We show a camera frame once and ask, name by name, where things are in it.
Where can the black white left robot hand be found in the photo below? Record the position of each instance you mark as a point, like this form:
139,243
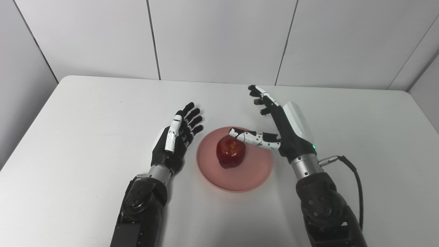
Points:
168,154

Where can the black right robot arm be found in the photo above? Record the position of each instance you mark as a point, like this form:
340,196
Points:
322,206

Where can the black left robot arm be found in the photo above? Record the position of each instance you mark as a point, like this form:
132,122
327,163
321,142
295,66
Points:
142,209

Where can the red apple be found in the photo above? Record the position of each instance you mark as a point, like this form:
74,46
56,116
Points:
230,152

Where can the pink plastic plate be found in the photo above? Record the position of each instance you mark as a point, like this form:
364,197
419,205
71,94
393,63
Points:
253,171

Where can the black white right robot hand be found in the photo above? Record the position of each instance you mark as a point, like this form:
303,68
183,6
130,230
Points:
291,137

